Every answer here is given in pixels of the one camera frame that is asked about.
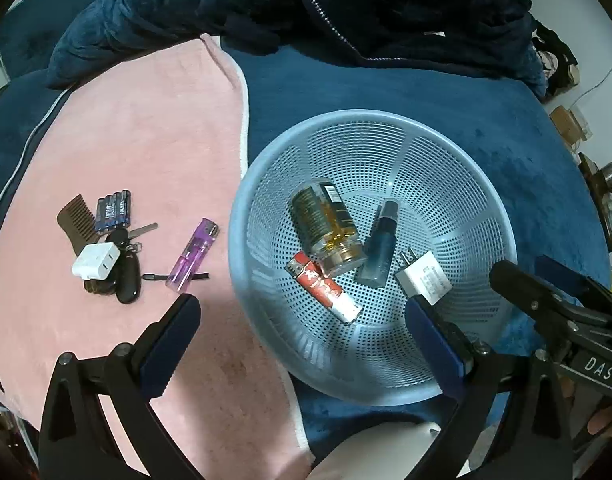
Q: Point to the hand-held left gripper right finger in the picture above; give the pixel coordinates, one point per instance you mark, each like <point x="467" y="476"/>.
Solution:
<point x="436" y="355"/>

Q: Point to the pack of batteries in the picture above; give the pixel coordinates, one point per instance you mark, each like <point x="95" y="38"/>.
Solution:
<point x="113" y="210"/>

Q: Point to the cardboard box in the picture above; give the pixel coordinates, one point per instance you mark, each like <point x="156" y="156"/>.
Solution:
<point x="571" y="125"/>

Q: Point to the person's right hand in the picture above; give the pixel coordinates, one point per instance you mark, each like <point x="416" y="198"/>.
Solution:
<point x="608" y="417"/>

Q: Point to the silver key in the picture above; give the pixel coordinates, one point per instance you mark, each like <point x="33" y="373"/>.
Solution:
<point x="143" y="231"/>

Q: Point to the light blue plastic basket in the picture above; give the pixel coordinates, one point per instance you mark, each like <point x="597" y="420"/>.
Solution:
<point x="436" y="185"/>

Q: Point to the white plug charger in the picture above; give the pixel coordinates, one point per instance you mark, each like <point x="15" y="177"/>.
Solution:
<point x="426" y="280"/>

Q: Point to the blue plush bed cover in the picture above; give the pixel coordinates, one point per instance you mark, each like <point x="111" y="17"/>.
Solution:
<point x="386" y="90"/>

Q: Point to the purple transparent lighter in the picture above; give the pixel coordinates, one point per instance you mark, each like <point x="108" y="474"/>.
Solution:
<point x="186" y="260"/>

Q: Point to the white dual-port adapter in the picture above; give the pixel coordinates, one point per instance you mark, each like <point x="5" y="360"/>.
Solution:
<point x="93" y="260"/>

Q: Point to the black-headed key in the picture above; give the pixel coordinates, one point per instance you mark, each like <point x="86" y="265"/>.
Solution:
<point x="117" y="237"/>

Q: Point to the brown wooden comb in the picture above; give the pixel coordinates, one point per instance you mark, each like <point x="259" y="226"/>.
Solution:
<point x="76" y="217"/>

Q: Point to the black bag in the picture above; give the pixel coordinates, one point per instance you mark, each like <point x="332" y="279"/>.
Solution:
<point x="553" y="40"/>

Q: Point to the pink towel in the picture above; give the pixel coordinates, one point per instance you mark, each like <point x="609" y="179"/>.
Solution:
<point x="136" y="135"/>

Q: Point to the black car key fob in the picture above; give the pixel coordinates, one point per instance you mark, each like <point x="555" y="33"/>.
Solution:
<point x="127" y="280"/>

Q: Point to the black hair pin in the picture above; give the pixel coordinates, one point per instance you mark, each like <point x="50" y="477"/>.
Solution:
<point x="153" y="276"/>

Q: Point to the amber bottle dark label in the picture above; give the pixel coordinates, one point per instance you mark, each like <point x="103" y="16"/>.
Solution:
<point x="318" y="215"/>

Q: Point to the small blue spray bottle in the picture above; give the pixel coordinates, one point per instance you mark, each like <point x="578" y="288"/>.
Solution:
<point x="378" y="255"/>

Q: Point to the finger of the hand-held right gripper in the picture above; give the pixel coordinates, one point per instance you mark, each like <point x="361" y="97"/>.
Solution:
<point x="561" y="272"/>
<point x="523" y="290"/>

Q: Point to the metal mug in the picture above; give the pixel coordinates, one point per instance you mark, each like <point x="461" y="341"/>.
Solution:
<point x="611" y="175"/>

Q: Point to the navy plush zip jacket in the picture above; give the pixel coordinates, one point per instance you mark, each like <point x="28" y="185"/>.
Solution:
<point x="411" y="10"/>

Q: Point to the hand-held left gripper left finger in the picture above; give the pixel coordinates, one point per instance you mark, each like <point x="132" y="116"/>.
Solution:
<point x="168" y="347"/>

